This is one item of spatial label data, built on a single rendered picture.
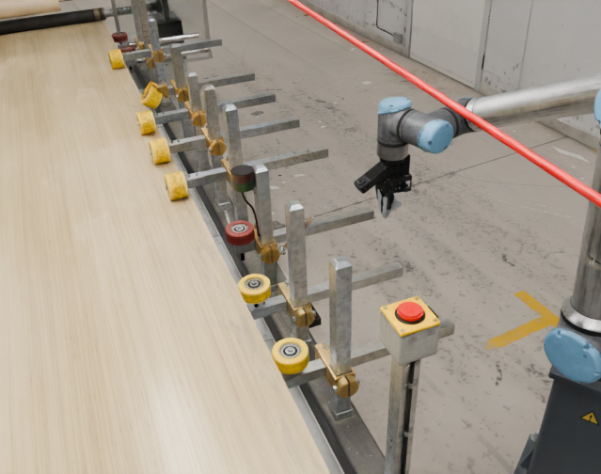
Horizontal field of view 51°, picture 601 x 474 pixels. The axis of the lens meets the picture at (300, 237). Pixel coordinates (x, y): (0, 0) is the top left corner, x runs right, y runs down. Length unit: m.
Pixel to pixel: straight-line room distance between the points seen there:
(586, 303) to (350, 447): 0.62
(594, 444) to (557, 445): 0.11
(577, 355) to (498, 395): 1.00
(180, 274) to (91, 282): 0.22
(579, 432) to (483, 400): 0.63
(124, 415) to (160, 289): 0.39
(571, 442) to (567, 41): 2.91
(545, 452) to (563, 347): 0.55
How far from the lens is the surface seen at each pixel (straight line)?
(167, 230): 1.81
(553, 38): 4.49
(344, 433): 1.50
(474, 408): 2.51
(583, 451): 2.05
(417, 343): 1.00
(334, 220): 1.86
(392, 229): 3.35
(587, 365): 1.61
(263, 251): 1.75
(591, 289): 1.54
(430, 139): 1.68
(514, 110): 1.67
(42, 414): 1.40
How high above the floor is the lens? 1.89
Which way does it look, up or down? 35 degrees down
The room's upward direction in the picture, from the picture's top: 3 degrees counter-clockwise
